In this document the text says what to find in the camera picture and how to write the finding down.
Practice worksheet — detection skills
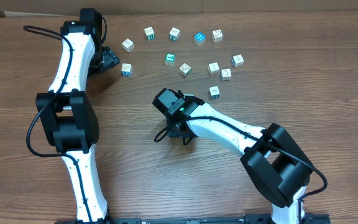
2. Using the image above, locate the wooden block animal drawing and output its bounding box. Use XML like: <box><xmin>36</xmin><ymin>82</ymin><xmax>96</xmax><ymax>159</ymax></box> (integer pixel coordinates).
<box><xmin>180</xmin><ymin>63</ymin><xmax>192</xmax><ymax>77</ymax></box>

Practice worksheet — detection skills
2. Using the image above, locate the wooden block blue edge centre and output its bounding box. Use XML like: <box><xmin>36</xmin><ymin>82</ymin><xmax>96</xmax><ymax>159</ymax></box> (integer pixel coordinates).
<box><xmin>221</xmin><ymin>68</ymin><xmax>232</xmax><ymax>82</ymax></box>

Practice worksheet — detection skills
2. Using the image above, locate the wooden block umbrella right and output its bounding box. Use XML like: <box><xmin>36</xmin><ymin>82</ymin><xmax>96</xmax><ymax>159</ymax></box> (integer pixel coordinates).
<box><xmin>231</xmin><ymin>54</ymin><xmax>244</xmax><ymax>68</ymax></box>

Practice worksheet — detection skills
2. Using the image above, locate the wooden block top right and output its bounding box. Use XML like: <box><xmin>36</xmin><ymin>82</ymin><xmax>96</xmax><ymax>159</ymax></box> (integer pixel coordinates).
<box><xmin>212</xmin><ymin>29</ymin><xmax>223</xmax><ymax>42</ymax></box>

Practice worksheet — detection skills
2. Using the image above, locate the green number seven block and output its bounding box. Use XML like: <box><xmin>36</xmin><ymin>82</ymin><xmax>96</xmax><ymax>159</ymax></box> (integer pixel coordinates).
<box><xmin>165</xmin><ymin>54</ymin><xmax>175</xmax><ymax>66</ymax></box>

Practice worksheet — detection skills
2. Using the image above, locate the wooden block teal side top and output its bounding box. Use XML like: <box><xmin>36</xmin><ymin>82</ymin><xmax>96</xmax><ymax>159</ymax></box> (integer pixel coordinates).
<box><xmin>169</xmin><ymin>27</ymin><xmax>180</xmax><ymax>41</ymax></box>

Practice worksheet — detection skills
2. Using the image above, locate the cardboard backdrop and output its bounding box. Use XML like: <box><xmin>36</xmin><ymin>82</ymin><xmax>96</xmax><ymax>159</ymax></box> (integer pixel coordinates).
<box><xmin>0</xmin><ymin>0</ymin><xmax>358</xmax><ymax>17</ymax></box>

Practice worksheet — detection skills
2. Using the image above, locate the wooden block green side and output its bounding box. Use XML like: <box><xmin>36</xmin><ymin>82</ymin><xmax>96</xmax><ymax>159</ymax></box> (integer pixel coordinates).
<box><xmin>144</xmin><ymin>27</ymin><xmax>155</xmax><ymax>40</ymax></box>

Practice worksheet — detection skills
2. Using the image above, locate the wooden block blue side left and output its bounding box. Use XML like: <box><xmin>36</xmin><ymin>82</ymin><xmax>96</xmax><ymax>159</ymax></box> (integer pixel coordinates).
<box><xmin>121</xmin><ymin>63</ymin><xmax>133</xmax><ymax>77</ymax></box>

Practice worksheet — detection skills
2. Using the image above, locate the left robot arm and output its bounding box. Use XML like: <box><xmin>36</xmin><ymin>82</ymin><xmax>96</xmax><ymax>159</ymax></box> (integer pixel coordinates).
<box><xmin>34</xmin><ymin>8</ymin><xmax>120</xmax><ymax>223</ymax></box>

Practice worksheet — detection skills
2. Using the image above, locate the plain wooden block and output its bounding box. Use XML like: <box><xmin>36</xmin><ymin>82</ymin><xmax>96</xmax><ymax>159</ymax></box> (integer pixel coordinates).
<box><xmin>208</xmin><ymin>62</ymin><xmax>220</xmax><ymax>75</ymax></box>

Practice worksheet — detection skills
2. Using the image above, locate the wooden block blue T side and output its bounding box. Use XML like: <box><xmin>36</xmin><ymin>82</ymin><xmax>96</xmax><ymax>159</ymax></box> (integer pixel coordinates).
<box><xmin>209</xmin><ymin>86</ymin><xmax>220</xmax><ymax>100</ymax></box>

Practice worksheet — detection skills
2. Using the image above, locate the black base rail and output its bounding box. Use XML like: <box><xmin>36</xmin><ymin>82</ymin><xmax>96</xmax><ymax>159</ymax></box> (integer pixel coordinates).
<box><xmin>55</xmin><ymin>213</ymin><xmax>331</xmax><ymax>224</ymax></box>

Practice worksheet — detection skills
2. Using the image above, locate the blue top wooden block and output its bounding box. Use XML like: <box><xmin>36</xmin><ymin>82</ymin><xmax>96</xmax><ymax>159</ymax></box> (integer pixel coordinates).
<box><xmin>194</xmin><ymin>32</ymin><xmax>206</xmax><ymax>46</ymax></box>

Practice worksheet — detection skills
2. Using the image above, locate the wooden block far left upper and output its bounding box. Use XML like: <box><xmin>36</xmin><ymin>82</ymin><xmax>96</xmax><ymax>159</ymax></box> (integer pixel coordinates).
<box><xmin>122</xmin><ymin>39</ymin><xmax>134</xmax><ymax>52</ymax></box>

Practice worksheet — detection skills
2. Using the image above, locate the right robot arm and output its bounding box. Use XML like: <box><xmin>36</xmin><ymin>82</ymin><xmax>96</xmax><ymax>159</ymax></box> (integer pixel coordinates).
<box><xmin>152</xmin><ymin>88</ymin><xmax>313</xmax><ymax>223</ymax></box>

